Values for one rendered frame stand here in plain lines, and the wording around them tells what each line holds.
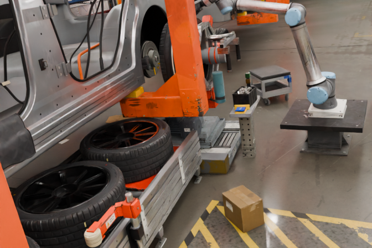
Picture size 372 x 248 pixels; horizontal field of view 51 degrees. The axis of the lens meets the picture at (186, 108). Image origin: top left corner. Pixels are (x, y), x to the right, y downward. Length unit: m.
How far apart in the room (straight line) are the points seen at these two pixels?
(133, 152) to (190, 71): 0.71
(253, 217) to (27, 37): 1.64
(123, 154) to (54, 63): 0.73
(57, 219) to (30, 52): 0.86
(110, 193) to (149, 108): 1.05
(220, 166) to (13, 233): 2.05
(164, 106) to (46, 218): 1.29
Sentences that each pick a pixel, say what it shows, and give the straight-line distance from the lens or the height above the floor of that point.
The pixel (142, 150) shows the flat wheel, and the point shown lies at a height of 0.48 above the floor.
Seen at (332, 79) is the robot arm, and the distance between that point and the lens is 3.25.
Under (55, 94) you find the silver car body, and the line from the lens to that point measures 2.33.
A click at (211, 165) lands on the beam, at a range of 3.15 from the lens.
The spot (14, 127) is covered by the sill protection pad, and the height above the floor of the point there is 0.95.
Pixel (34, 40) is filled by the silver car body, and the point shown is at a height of 1.32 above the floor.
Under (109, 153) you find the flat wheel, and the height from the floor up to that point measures 0.50.
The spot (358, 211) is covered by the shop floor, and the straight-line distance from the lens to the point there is 2.72.
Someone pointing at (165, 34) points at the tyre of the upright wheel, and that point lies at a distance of 3.18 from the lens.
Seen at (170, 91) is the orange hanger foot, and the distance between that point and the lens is 2.94.
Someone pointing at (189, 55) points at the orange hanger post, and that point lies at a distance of 2.78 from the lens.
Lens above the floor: 1.55
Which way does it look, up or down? 19 degrees down
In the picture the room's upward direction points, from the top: 9 degrees counter-clockwise
